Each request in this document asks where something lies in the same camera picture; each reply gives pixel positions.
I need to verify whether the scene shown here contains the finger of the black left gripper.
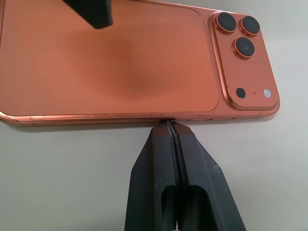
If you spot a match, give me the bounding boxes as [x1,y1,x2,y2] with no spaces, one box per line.
[62,0,114,30]

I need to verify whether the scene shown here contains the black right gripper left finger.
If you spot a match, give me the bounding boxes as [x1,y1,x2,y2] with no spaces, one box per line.
[123,121,178,231]

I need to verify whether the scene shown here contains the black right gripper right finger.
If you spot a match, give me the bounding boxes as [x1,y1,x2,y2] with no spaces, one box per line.
[169,121,247,231]

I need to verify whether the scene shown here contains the orange smartphone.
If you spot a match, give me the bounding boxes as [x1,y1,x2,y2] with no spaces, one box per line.
[0,0,281,128]

